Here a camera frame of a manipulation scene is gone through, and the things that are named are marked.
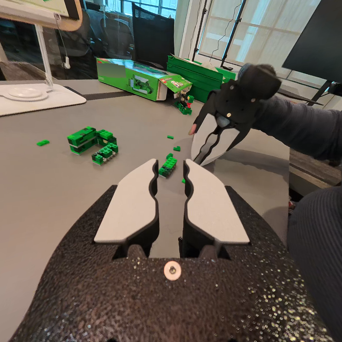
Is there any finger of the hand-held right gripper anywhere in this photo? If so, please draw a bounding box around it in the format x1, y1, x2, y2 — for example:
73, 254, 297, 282
191, 115, 218, 163
198, 129, 241, 167

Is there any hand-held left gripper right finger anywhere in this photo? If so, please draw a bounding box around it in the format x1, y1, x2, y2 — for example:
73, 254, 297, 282
183, 159, 250, 252

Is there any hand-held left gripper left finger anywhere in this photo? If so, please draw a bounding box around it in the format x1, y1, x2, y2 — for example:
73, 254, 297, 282
94, 159, 161, 252

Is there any small green brick build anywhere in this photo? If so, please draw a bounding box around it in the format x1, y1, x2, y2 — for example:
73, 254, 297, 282
159, 153, 177, 178

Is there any person's right forearm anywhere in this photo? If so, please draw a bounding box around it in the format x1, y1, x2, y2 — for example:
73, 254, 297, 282
252, 96, 342, 167

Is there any grey desk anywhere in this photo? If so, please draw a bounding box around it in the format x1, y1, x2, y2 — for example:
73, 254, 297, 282
0, 79, 291, 342

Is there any person's right hand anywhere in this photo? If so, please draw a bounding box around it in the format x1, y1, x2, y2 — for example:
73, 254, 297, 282
189, 102, 214, 136

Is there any green and red brick figure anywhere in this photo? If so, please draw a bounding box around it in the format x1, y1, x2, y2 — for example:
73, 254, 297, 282
174, 89, 195, 115

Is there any stack of green plastic bins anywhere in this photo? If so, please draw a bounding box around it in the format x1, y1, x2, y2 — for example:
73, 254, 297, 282
167, 54, 237, 103

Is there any black tripod stand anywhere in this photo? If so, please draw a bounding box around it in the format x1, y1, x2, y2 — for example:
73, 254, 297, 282
220, 0, 247, 68
192, 0, 209, 61

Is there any window with white blind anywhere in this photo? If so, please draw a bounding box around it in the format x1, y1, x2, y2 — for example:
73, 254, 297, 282
198, 0, 322, 68

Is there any large green brick assembly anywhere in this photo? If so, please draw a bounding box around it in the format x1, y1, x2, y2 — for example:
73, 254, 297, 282
67, 127, 118, 165

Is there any large black monitor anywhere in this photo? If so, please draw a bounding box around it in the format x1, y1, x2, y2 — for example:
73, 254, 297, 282
278, 0, 342, 106

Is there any green cardboard box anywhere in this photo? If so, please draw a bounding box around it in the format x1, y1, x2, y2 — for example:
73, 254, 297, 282
96, 57, 193, 101

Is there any person's dark ribbed clothing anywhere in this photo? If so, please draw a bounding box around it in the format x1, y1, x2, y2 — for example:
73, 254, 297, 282
287, 186, 342, 342

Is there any dark office chair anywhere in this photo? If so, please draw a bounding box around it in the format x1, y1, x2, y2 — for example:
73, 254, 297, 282
88, 11, 134, 58

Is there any white book stand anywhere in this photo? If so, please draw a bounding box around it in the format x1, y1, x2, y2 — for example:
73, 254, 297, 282
0, 5, 87, 117

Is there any thin cord with white end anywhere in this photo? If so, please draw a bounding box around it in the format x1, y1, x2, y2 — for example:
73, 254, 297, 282
54, 13, 71, 70

